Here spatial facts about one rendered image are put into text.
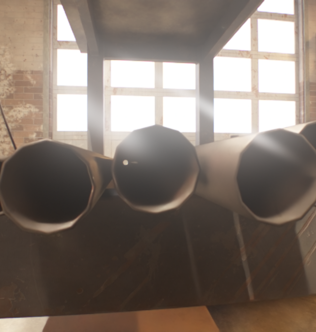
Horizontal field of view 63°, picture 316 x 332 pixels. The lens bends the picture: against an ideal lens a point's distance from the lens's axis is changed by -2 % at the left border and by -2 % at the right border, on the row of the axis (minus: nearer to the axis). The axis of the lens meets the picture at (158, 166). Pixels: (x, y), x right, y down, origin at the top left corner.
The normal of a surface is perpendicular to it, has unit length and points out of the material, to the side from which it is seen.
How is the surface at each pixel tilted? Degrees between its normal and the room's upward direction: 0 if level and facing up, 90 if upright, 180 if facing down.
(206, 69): 90
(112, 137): 90
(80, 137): 90
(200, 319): 1
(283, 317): 0
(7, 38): 90
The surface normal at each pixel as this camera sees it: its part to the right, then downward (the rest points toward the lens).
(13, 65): 0.13, 0.01
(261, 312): 0.00, -1.00
